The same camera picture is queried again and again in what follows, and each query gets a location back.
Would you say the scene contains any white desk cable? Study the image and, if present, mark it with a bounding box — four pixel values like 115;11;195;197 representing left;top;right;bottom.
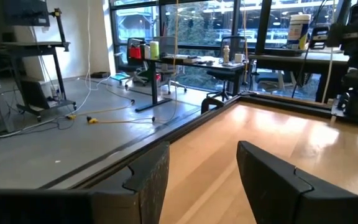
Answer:
321;0;337;104

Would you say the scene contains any grey mesh office chair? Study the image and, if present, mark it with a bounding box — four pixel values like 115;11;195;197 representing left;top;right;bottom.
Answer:
154;35;188;95

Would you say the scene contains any black equipment cart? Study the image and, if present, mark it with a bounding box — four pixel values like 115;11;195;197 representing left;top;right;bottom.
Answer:
0;7;78;123

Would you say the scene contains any black office chair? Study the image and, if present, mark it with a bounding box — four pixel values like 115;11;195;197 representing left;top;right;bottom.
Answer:
116;37;150;91
206;35;249;103

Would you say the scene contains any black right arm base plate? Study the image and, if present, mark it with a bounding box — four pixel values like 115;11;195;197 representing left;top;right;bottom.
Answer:
330;98;358;128

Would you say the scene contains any yellow floor cable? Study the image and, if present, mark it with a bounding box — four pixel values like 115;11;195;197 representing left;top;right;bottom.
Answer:
68;98;155;124

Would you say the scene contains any black support pole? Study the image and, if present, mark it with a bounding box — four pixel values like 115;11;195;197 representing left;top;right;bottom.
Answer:
255;0;273;56

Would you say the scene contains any yellow-green container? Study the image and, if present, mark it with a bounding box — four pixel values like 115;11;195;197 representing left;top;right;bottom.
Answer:
149;40;161;60

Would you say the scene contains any white wipes canister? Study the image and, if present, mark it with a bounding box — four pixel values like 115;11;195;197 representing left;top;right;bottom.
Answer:
286;13;312;50

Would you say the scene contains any teal flat object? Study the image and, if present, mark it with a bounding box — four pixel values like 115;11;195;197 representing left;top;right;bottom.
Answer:
109;72;131;82

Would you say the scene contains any black office desk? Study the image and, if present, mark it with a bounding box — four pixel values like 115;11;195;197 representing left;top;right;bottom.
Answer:
134;55;247;113

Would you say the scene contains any black desk gadget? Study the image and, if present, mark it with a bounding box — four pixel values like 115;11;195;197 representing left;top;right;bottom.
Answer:
308;26;331;50

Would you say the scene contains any black monitor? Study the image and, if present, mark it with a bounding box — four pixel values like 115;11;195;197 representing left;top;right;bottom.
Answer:
2;0;51;27

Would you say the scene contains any grey desk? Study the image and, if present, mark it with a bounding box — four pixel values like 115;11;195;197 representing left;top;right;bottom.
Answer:
249;51;351;103

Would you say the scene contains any black floor box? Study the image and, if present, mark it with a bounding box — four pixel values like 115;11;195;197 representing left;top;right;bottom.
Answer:
89;71;111;79

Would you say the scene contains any black aluminium table frame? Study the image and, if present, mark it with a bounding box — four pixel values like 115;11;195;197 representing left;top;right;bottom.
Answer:
39;91;358;190

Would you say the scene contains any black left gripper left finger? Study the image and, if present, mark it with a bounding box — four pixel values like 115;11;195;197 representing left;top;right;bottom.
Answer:
0;141;171;224

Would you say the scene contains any red container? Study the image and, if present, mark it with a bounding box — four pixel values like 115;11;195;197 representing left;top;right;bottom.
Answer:
128;43;143;60

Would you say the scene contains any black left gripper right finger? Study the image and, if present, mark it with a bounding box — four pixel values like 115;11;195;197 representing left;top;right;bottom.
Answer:
236;140;358;224

